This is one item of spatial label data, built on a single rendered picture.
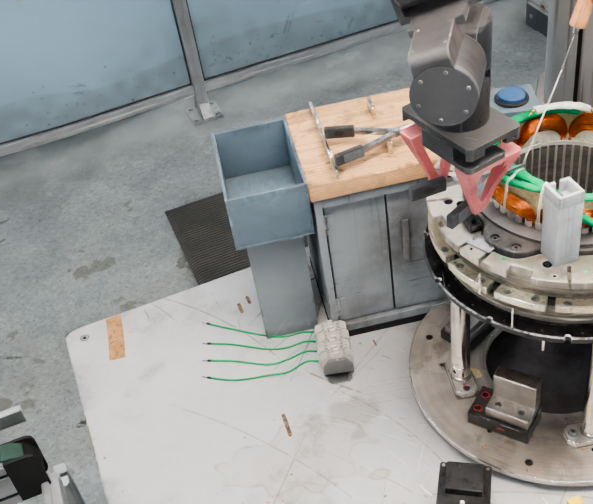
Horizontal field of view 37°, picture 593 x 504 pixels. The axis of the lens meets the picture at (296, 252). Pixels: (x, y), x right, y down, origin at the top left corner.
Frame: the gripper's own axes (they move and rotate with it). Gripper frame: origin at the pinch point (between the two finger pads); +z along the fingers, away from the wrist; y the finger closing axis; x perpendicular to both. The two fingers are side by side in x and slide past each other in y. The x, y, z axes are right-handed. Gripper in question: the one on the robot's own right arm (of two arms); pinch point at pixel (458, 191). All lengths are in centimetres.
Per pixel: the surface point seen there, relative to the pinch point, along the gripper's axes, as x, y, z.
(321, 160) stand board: 0.6, -27.9, 11.1
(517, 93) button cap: 32.2, -24.4, 12.7
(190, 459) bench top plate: -31, -18, 40
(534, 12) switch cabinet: 193, -177, 110
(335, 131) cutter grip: 3.9, -28.9, 8.5
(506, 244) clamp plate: 3.7, 3.4, 7.0
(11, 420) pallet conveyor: -49, -41, 41
